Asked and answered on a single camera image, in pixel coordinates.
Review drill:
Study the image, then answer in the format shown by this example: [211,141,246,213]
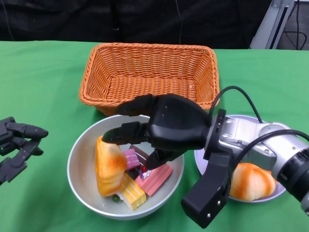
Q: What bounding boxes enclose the grey-green bowl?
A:
[67,115,185,220]

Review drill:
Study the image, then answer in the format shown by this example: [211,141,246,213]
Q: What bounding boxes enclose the round orange-striped bread with hole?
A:
[229,163,278,201]

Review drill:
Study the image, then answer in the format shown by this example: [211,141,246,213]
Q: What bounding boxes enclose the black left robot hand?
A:
[0,116,49,187]

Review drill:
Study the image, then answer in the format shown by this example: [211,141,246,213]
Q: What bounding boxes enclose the chocolate brown cake slice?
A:
[129,145,149,162]

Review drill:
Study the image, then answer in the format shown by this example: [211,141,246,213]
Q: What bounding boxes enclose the oval orange-striped bread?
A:
[94,135,128,197]

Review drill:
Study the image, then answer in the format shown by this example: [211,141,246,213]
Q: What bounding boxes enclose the black backdrop curtain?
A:
[0,0,273,50]

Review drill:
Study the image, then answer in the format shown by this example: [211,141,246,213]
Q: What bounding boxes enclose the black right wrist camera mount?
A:
[181,152,234,229]

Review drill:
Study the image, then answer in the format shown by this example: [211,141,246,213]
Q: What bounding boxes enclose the aluminium frame post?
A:
[248,0,299,50]

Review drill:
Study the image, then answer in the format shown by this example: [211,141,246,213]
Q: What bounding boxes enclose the lilac round plate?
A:
[194,115,288,203]

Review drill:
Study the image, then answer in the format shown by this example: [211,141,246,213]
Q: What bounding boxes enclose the magenta cake slice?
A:
[123,149,140,171]

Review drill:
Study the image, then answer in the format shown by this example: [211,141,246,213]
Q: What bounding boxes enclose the black looped floor cable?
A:
[282,0,309,51]

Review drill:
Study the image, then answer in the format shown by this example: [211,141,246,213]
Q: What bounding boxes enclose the salmon pink cake slice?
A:
[134,164,174,197]

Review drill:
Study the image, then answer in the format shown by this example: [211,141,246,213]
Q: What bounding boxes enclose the green tablecloth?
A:
[0,40,309,232]

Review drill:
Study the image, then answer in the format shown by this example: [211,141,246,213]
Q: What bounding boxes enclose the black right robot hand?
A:
[103,93,211,171]

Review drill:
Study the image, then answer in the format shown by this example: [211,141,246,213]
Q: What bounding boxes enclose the orange wicker basket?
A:
[78,43,220,116]

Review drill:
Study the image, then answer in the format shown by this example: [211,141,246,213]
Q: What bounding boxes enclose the yellow cake slice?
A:
[112,173,147,211]

